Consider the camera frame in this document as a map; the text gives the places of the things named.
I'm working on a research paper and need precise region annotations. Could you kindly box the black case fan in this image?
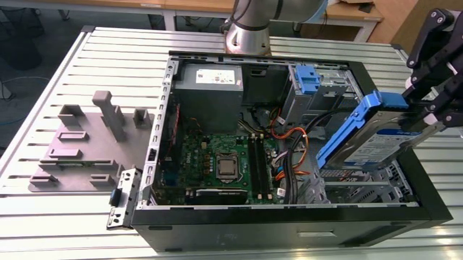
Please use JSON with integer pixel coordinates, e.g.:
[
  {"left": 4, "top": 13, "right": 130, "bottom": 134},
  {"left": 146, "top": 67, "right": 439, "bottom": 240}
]
[{"left": 158, "top": 89, "right": 184, "bottom": 163}]

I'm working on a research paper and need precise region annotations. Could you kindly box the grey metal drive cage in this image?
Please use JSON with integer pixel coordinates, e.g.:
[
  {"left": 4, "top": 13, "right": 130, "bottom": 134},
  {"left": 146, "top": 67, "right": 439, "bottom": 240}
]
[{"left": 284, "top": 64, "right": 363, "bottom": 131}]

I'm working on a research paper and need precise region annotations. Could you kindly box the yellow black wire bundle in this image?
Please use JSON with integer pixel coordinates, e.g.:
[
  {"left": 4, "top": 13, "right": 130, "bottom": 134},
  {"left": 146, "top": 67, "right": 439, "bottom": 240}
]
[{"left": 237, "top": 105, "right": 282, "bottom": 136}]

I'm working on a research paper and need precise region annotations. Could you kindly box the wooden desk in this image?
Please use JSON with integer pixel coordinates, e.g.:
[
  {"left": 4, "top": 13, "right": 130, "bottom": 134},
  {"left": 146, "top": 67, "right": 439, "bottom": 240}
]
[{"left": 72, "top": 0, "right": 384, "bottom": 43}]

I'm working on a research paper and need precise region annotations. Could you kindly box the orange red wire bundle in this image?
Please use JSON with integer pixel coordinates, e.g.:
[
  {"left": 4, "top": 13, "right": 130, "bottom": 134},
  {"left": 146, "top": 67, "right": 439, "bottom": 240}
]
[{"left": 269, "top": 126, "right": 312, "bottom": 183}]

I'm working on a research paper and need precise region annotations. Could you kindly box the green Dell motherboard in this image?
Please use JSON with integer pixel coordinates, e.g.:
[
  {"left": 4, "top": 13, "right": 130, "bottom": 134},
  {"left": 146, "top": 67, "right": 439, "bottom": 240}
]
[{"left": 153, "top": 132, "right": 286, "bottom": 206}]

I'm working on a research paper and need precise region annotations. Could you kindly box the grey metal disk bay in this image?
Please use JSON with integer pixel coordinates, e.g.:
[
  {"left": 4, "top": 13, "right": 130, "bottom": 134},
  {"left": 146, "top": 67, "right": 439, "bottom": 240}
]
[{"left": 313, "top": 162, "right": 415, "bottom": 205}]

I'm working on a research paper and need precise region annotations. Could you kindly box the thin coloured fan wire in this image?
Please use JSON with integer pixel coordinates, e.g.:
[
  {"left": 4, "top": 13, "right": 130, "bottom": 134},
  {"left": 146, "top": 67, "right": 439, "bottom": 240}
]
[{"left": 185, "top": 116, "right": 202, "bottom": 134}]

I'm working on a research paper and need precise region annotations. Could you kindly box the thick black cable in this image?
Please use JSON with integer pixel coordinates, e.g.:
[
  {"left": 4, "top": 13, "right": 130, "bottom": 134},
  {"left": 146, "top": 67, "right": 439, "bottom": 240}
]
[
  {"left": 285, "top": 107, "right": 359, "bottom": 204},
  {"left": 281, "top": 108, "right": 359, "bottom": 204}
]

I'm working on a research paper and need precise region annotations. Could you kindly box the black open PC case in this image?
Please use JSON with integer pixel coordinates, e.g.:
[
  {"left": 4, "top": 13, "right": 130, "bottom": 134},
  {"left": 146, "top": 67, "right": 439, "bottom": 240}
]
[{"left": 128, "top": 50, "right": 455, "bottom": 252}]

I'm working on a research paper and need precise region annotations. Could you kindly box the silver CPU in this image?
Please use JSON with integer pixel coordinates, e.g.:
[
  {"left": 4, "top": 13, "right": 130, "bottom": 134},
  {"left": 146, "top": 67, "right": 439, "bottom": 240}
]
[{"left": 218, "top": 159, "right": 236, "bottom": 174}]

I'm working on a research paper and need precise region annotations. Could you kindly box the metal socket cover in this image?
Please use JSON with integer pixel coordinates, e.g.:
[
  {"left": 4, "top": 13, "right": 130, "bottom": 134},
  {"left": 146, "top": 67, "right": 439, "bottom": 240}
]
[{"left": 216, "top": 153, "right": 240, "bottom": 183}]

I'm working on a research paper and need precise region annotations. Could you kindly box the grey card retention latch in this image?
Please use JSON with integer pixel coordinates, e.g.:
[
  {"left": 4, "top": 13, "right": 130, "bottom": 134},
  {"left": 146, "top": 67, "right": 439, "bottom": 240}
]
[{"left": 105, "top": 167, "right": 142, "bottom": 231}]

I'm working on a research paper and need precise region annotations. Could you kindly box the hard disk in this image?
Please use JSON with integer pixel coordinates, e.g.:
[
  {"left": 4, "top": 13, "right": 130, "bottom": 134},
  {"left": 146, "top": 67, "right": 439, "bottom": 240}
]
[{"left": 315, "top": 90, "right": 435, "bottom": 172}]

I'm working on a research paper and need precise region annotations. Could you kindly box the blue disk carrier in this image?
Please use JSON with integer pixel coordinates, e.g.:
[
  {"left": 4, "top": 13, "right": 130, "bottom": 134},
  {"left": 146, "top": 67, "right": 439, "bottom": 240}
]
[{"left": 294, "top": 66, "right": 323, "bottom": 95}]

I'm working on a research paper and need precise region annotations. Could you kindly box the grey power supply unit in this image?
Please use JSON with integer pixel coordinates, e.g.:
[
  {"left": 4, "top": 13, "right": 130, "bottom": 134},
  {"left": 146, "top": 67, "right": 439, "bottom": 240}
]
[{"left": 172, "top": 63, "right": 245, "bottom": 135}]

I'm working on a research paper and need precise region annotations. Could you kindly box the black RAM slot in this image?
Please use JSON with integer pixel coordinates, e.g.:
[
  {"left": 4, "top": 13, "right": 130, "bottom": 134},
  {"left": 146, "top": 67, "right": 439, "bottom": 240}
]
[
  {"left": 256, "top": 133, "right": 273, "bottom": 200},
  {"left": 246, "top": 133, "right": 264, "bottom": 200}
]

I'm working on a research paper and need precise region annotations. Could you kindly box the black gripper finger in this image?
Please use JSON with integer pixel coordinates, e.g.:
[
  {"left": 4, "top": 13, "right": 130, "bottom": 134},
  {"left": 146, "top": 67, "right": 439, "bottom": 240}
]
[
  {"left": 399, "top": 92, "right": 463, "bottom": 133},
  {"left": 401, "top": 8, "right": 456, "bottom": 102}
]

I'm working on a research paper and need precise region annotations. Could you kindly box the grey thin wire bundle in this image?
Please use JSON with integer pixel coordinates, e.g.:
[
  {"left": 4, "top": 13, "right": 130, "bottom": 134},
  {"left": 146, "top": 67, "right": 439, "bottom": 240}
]
[{"left": 270, "top": 150, "right": 289, "bottom": 170}]

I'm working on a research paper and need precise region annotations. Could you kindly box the wooden cabinet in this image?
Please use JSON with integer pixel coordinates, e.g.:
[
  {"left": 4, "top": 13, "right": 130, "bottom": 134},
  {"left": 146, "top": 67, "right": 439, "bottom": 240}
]
[{"left": 368, "top": 0, "right": 463, "bottom": 78}]

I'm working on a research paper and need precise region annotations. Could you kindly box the grey plastic parts rack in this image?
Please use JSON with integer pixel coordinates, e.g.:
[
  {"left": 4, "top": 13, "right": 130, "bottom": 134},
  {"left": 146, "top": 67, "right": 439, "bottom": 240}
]
[{"left": 26, "top": 90, "right": 160, "bottom": 193}]

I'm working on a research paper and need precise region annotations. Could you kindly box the red black twisted wire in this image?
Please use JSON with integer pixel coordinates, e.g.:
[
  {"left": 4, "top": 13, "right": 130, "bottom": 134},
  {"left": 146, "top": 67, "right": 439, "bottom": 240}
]
[{"left": 170, "top": 103, "right": 181, "bottom": 160}]

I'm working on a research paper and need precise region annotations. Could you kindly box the black graphics card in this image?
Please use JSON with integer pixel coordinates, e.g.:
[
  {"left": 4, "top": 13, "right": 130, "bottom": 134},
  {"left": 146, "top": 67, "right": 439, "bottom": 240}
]
[{"left": 184, "top": 187, "right": 250, "bottom": 206}]

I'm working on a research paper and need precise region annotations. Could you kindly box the black CPU socket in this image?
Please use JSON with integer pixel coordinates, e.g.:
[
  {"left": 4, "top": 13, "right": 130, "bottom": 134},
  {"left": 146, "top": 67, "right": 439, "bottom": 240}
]
[{"left": 214, "top": 152, "right": 242, "bottom": 184}]

